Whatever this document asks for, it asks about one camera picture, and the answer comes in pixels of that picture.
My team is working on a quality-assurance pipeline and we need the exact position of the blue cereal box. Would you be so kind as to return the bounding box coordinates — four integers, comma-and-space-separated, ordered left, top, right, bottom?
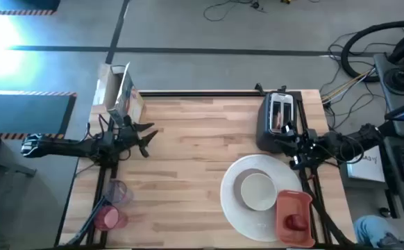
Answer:
92, 62, 146, 128

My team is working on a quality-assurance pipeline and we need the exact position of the coiled black cable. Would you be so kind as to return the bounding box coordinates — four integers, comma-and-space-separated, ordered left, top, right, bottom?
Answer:
383, 67, 404, 97

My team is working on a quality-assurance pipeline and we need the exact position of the black two-slot toaster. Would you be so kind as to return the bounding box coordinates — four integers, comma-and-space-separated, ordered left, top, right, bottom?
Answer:
255, 90, 302, 154

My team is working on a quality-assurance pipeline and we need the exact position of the grey desk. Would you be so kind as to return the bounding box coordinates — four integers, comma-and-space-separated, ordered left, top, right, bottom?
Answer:
373, 51, 404, 219

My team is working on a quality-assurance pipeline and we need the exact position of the red apple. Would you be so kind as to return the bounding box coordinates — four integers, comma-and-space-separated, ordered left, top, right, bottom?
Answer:
284, 214, 309, 232

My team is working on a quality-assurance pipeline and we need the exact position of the clear bluish tumbler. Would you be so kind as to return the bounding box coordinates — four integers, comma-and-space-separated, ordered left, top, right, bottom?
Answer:
103, 179, 135, 206

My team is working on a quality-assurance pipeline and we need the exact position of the white paper sheet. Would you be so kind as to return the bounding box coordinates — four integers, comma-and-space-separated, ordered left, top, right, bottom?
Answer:
346, 145, 387, 183

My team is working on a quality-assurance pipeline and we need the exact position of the thin black floor cable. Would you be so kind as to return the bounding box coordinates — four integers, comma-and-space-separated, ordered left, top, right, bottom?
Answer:
203, 0, 269, 22

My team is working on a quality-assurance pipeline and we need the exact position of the red faceted tumbler with juice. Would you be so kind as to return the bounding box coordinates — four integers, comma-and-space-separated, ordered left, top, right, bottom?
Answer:
93, 204, 129, 232

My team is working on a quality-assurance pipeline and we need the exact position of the thick black hose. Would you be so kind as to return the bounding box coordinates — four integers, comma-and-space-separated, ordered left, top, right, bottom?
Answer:
340, 20, 404, 83

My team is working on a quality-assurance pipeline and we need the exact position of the white ceramic bowl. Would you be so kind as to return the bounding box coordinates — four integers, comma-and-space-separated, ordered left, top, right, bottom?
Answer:
240, 172, 278, 212

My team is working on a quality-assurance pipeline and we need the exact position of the tangled cable bundle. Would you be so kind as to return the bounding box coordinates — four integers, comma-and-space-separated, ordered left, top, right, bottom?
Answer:
319, 31, 378, 130

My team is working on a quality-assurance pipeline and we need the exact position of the person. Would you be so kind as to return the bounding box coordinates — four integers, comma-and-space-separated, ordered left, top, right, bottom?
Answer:
353, 215, 404, 250

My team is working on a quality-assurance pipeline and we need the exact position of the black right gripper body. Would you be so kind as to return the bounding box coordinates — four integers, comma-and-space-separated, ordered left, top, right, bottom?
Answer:
289, 128, 320, 171

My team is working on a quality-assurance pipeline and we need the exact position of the dark mat with hazard edging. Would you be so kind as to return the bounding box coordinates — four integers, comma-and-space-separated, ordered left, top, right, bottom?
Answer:
0, 90, 78, 140
0, 0, 61, 16

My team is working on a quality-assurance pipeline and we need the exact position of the white round woven placemat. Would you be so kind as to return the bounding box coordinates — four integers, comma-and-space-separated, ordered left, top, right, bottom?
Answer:
219, 153, 304, 243

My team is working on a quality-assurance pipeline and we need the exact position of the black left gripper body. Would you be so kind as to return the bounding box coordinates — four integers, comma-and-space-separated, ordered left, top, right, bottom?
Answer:
113, 122, 144, 158

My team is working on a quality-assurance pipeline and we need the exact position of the grey side stand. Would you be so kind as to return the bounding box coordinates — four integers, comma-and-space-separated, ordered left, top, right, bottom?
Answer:
0, 152, 38, 178

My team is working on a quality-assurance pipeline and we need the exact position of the orange plastic tray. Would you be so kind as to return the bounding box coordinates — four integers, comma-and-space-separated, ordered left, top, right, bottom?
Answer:
275, 189, 317, 249

